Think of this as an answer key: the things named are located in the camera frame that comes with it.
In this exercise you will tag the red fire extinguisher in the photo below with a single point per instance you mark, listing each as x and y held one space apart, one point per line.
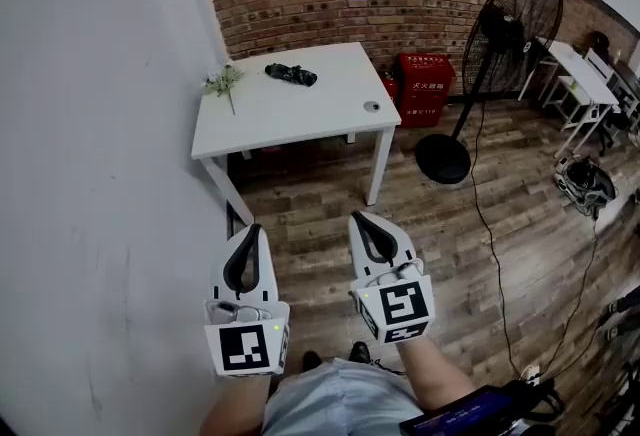
390 89

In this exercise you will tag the person's black left shoe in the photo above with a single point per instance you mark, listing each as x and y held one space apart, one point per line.
311 360

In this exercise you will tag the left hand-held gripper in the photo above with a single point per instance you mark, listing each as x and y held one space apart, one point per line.
245 349

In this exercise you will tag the dark plaid umbrella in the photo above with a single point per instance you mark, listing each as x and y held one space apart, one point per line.
290 74

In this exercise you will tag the person's left forearm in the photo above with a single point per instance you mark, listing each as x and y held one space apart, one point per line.
232 404

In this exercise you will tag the red fire equipment box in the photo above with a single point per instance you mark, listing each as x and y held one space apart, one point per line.
425 89

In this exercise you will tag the white table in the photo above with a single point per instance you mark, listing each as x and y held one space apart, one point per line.
300 109

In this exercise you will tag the headset on floor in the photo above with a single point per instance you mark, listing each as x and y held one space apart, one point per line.
585 181

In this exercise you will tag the person's black shoe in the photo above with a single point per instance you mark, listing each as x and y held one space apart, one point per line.
311 360
359 352

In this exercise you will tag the black device with screen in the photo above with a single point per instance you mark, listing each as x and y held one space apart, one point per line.
460 416

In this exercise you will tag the person's light blue shirt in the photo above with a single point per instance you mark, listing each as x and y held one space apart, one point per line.
340 404

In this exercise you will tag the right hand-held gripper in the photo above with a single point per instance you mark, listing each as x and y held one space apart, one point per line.
400 306

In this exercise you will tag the person's black right shoe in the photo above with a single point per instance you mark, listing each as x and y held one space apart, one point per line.
359 352

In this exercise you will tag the artificial flower bouquet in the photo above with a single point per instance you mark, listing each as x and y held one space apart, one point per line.
222 81

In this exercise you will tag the white power strip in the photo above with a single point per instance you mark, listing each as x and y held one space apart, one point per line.
531 375

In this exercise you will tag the white background desk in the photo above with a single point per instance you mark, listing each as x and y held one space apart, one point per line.
580 71

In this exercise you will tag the person's right forearm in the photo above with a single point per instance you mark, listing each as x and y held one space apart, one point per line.
435 374

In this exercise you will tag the black standing fan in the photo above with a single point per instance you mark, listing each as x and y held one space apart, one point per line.
442 159

